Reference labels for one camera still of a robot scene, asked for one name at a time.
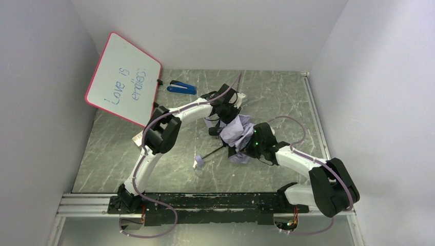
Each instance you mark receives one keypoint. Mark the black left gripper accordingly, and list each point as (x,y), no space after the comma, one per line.
(219,121)

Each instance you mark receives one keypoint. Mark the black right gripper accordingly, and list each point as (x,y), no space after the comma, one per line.
(236,149)

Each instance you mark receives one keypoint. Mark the black and lavender umbrella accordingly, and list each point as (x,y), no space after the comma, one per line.
(234,136)

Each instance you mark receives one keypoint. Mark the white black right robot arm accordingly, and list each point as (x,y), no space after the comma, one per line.
(331,187)

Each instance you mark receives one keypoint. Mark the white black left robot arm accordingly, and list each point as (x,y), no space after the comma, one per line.
(161,132)

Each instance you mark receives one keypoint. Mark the blue stapler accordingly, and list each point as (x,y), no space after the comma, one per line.
(176,86)

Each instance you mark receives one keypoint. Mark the small beige cardboard box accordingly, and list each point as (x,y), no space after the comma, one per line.
(137,139)

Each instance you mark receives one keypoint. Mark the pink framed whiteboard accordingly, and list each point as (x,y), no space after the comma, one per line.
(125,81)

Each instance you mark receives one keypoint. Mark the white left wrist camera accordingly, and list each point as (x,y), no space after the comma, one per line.
(240,98)

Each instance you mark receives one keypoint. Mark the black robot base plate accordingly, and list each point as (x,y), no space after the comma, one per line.
(196,208)

